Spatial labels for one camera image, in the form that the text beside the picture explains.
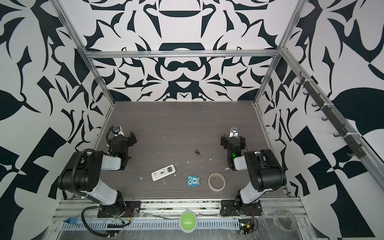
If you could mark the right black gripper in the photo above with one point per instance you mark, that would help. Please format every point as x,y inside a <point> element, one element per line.
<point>232,141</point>

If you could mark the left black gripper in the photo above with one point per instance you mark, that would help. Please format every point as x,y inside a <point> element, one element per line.
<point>129,139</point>

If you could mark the white remote control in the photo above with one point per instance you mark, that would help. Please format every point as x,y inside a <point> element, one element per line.
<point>163,172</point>

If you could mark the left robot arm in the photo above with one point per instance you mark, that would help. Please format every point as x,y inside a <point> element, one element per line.
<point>82,174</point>

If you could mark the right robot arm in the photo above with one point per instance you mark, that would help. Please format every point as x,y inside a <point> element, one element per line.
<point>265,172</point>

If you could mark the blue owl figure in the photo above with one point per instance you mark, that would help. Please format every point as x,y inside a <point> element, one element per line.
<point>193,181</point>

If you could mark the small circuit board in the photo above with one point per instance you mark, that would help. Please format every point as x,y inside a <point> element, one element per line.
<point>246,228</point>

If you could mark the green push button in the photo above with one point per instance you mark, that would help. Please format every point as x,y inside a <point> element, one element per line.
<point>188,221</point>

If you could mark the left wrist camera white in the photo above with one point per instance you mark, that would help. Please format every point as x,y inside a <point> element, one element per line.
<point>117,130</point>

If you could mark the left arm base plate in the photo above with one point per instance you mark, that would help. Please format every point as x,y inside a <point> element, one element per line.
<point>127,210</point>

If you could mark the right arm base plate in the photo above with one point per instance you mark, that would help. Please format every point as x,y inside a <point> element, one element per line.
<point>232,208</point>

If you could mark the slotted cable duct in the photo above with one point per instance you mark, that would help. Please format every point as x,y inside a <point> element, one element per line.
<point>141,225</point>

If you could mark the aluminium frame rail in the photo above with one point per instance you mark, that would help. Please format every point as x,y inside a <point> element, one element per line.
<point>180,54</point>

